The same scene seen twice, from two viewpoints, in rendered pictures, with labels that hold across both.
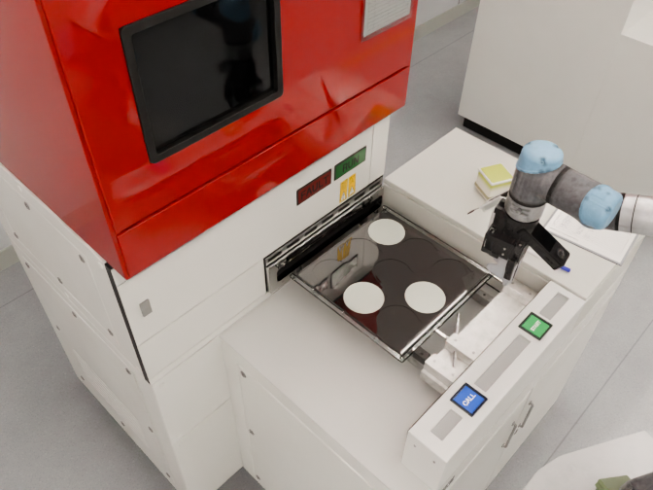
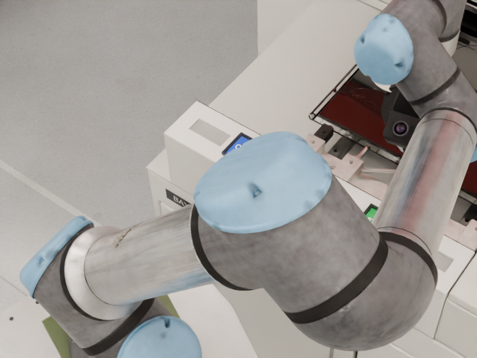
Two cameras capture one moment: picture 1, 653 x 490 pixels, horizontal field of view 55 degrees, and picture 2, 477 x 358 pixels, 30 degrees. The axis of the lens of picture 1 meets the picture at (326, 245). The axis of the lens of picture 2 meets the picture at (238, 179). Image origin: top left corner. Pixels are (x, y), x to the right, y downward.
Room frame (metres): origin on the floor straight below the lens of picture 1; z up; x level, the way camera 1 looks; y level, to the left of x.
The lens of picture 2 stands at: (0.58, -1.26, 2.12)
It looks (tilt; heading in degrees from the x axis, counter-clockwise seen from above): 52 degrees down; 86
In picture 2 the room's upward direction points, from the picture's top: 3 degrees counter-clockwise
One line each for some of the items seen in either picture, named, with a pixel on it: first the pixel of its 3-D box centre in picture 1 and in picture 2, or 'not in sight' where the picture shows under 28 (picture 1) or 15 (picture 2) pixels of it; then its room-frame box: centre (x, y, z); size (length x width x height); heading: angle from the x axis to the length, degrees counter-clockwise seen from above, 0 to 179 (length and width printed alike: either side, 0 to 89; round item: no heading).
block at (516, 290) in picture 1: (520, 292); (468, 243); (1.01, -0.49, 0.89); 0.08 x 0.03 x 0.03; 47
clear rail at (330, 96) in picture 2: (344, 315); (363, 60); (0.93, -0.05, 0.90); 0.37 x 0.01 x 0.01; 47
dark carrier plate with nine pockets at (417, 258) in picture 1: (392, 274); (447, 98); (1.06, -0.17, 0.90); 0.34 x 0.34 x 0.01; 47
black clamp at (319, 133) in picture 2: (421, 355); (323, 134); (0.82, -0.22, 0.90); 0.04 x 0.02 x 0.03; 47
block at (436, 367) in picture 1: (442, 370); (304, 155); (0.78, -0.27, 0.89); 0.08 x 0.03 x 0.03; 47
